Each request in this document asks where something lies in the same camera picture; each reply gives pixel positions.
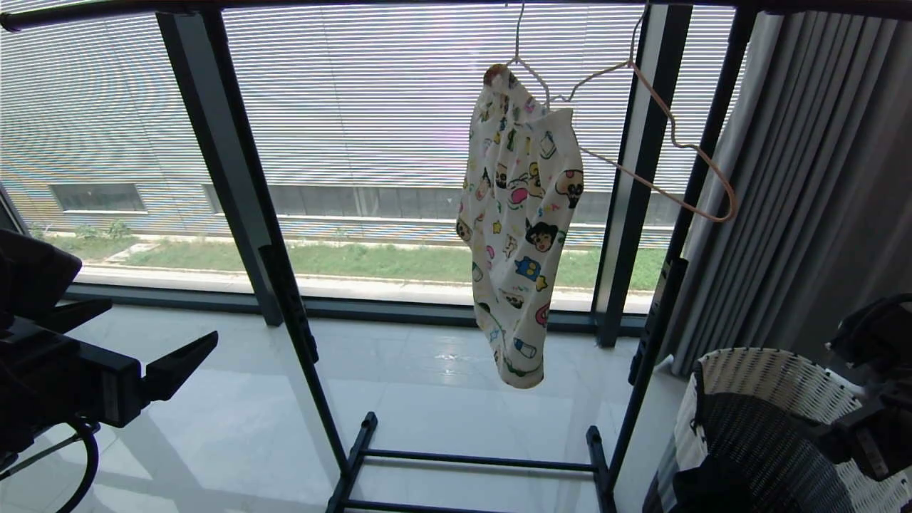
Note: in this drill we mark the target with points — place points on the pink clothes hanger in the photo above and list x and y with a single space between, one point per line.
519 32
645 82

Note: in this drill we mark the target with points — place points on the beige curtain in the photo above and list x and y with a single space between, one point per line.
819 178

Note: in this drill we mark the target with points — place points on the cream printed garment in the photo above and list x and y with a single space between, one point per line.
520 214

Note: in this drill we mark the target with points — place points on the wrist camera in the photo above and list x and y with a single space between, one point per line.
876 335
35 274

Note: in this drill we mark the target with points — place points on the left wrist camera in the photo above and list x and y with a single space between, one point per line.
35 274

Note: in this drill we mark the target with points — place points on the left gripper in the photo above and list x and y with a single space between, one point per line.
64 385

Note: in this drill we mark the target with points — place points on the window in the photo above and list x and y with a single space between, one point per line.
427 107

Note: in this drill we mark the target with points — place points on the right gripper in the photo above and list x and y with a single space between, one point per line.
883 434

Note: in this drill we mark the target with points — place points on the black garment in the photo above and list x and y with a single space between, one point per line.
712 488

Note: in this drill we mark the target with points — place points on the white laundry basket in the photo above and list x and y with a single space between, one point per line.
755 370

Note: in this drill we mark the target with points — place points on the black clothes rack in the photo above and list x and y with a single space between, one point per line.
288 285

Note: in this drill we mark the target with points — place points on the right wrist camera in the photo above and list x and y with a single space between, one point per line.
876 335

